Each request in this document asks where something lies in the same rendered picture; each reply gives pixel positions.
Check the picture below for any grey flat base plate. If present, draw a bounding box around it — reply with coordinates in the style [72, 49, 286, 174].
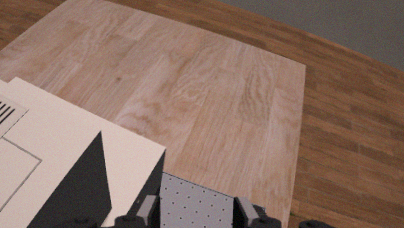
[159, 171, 234, 228]

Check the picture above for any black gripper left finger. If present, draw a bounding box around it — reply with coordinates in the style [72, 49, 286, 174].
[50, 195, 160, 228]

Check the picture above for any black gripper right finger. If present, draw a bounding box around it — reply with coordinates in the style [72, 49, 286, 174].
[232, 197, 335, 228]

